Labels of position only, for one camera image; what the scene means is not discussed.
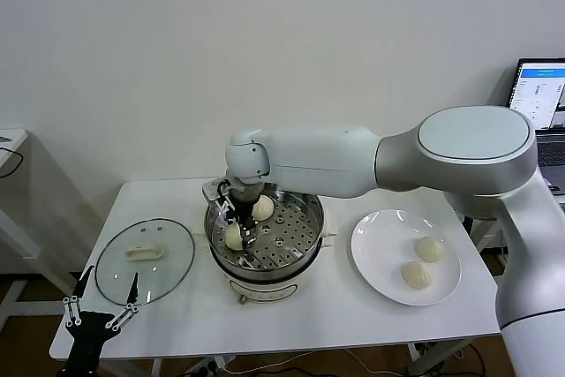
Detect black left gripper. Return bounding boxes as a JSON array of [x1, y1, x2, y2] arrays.
[[59, 264, 141, 377]]

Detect perforated steel steamer basket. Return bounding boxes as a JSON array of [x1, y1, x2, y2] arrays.
[[203, 172, 326, 273]]

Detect white steamed baozi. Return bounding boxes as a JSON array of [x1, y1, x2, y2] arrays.
[[399, 260, 433, 291], [223, 224, 245, 251], [414, 236, 446, 263], [252, 194, 275, 222]]

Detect black looped cable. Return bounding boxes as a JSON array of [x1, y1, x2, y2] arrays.
[[0, 148, 26, 180]]

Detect round glass pot lid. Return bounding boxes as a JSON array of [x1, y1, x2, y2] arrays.
[[94, 217, 196, 307]]

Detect white round plate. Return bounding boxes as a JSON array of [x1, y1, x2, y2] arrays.
[[350, 208, 463, 307]]

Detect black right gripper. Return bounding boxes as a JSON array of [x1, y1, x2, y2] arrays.
[[218, 179, 267, 253]]

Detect white side table with cable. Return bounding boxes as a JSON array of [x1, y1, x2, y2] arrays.
[[0, 129, 79, 320]]

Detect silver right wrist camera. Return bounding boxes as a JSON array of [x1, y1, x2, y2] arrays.
[[201, 177, 233, 208]]

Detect grey open laptop bright screen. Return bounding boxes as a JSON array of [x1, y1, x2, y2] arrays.
[[507, 57, 565, 196]]

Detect white floor power strip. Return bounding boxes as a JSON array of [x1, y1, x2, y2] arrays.
[[185, 358, 235, 377]]

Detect white side table with laptop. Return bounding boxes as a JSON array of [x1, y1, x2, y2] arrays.
[[467, 182, 565, 259]]

